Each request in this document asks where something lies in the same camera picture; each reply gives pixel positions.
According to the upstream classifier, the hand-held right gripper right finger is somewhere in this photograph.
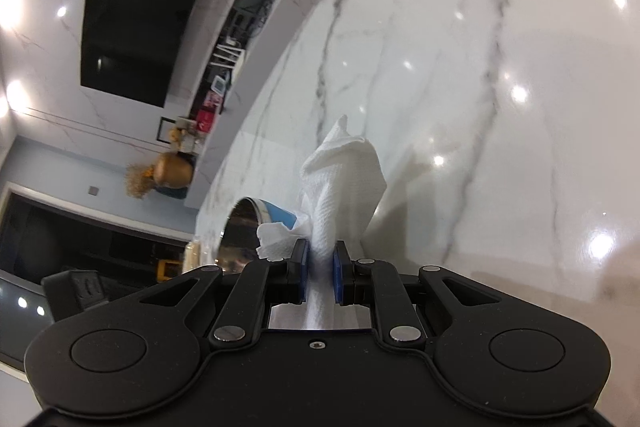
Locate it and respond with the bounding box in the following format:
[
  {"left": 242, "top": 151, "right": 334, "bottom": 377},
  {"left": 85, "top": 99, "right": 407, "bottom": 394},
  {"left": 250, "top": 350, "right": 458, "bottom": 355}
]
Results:
[{"left": 332, "top": 241, "right": 501, "bottom": 350}]

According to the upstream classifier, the gold vase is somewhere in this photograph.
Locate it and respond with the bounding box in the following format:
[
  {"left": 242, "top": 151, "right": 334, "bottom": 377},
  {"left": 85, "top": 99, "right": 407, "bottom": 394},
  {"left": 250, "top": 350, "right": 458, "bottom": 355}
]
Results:
[{"left": 154, "top": 152, "right": 196, "bottom": 190}]

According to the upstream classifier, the black picture frame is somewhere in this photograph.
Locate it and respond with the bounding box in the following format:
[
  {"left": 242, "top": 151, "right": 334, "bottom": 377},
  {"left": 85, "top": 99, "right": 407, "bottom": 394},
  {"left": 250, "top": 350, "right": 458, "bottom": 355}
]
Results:
[{"left": 157, "top": 117, "right": 201, "bottom": 152}]

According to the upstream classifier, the black chair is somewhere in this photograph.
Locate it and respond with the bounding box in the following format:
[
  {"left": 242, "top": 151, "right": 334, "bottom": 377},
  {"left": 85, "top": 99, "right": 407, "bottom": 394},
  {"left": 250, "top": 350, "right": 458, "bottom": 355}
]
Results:
[{"left": 41, "top": 269, "right": 151, "bottom": 324}]

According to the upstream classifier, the blue steel-lined bowl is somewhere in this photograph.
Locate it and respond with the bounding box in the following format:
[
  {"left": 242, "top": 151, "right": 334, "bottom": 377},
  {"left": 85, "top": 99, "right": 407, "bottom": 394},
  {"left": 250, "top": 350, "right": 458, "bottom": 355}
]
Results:
[{"left": 220, "top": 196, "right": 311, "bottom": 275}]

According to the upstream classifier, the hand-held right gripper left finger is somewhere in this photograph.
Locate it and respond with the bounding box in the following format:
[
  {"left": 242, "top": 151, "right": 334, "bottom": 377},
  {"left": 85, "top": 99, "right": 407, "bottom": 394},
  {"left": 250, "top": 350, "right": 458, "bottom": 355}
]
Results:
[{"left": 140, "top": 239, "right": 311, "bottom": 350}]

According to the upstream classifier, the white paper towel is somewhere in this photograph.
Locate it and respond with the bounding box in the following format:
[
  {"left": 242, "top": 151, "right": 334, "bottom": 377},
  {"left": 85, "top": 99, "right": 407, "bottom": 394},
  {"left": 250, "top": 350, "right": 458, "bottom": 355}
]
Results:
[{"left": 256, "top": 114, "right": 389, "bottom": 330}]

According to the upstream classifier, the dried flower bunch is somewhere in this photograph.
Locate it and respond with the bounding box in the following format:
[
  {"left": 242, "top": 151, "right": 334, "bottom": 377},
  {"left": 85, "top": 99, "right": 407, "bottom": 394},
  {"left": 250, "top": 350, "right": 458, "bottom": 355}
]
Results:
[{"left": 124, "top": 162, "right": 161, "bottom": 200}]

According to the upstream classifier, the white router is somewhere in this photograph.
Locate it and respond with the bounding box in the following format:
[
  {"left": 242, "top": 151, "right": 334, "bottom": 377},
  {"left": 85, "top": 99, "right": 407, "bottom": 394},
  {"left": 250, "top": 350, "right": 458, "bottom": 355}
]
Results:
[{"left": 209, "top": 39, "right": 247, "bottom": 70}]

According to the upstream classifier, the white marble television console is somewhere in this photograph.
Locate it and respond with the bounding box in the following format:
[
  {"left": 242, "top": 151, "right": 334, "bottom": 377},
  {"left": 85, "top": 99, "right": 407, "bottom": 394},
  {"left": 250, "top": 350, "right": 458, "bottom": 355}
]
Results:
[{"left": 184, "top": 0, "right": 401, "bottom": 210}]

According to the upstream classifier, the clear plastic bag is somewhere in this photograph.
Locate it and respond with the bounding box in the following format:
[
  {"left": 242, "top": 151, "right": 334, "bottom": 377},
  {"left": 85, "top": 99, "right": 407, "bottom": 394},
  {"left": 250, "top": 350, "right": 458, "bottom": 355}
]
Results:
[{"left": 184, "top": 234, "right": 222, "bottom": 271}]

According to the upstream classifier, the black wall television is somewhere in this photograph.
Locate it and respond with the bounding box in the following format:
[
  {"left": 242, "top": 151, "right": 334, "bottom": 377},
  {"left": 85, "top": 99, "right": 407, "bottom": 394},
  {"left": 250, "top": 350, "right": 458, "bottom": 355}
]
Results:
[{"left": 80, "top": 0, "right": 221, "bottom": 108}]

